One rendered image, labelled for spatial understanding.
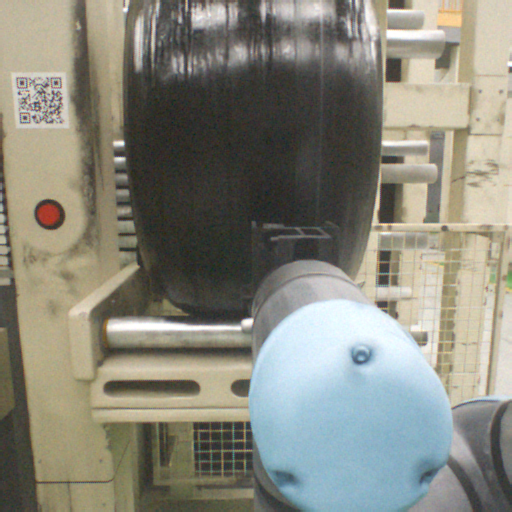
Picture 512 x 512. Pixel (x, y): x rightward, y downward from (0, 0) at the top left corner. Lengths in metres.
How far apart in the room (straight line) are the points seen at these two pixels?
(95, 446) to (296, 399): 0.68
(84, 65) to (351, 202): 0.42
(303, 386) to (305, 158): 0.34
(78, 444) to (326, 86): 0.65
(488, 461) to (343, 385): 0.15
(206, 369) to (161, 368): 0.06
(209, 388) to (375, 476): 0.46
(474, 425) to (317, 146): 0.29
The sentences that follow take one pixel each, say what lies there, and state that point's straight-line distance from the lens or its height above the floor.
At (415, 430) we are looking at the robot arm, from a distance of 0.18.
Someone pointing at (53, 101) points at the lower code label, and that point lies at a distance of 0.72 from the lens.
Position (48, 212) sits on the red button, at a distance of 0.71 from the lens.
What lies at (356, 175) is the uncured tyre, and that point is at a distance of 0.49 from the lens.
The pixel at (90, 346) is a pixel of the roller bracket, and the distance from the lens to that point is 0.62.
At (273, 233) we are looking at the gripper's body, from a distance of 0.37.
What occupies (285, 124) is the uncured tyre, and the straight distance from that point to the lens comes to 0.47.
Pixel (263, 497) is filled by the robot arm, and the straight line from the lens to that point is 0.23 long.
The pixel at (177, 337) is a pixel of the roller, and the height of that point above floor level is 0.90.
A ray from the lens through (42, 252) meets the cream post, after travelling 0.73.
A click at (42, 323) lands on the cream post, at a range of 0.76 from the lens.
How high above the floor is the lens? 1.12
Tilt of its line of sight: 10 degrees down
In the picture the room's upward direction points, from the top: straight up
